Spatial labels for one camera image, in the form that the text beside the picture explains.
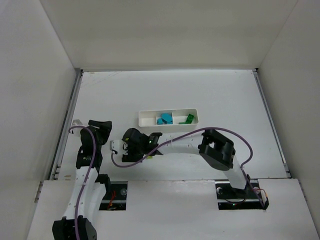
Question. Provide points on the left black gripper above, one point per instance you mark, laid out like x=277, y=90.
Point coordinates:
x=100, y=125

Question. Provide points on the green long lego brick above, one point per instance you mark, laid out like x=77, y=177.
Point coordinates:
x=189, y=120

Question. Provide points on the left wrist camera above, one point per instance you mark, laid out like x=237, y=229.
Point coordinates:
x=75, y=128

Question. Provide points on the teal oval lego piece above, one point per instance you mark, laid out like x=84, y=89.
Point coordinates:
x=167, y=118

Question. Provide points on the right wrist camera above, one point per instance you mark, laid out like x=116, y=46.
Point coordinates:
x=116, y=146

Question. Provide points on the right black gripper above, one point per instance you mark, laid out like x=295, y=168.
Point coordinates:
x=128, y=146

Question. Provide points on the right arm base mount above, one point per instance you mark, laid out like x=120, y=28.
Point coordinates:
x=251, y=198

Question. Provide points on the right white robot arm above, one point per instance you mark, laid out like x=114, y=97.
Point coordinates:
x=216, y=149

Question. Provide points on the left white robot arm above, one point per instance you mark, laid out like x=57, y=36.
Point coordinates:
x=90, y=187

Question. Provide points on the white compartment tray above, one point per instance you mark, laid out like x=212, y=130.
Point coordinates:
x=147, y=120

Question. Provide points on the blue square lego brick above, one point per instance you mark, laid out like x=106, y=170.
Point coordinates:
x=159, y=121

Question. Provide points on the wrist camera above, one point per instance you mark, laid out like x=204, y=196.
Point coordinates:
x=75, y=128
x=116, y=146

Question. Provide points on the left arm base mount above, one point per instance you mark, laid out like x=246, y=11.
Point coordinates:
x=115, y=198

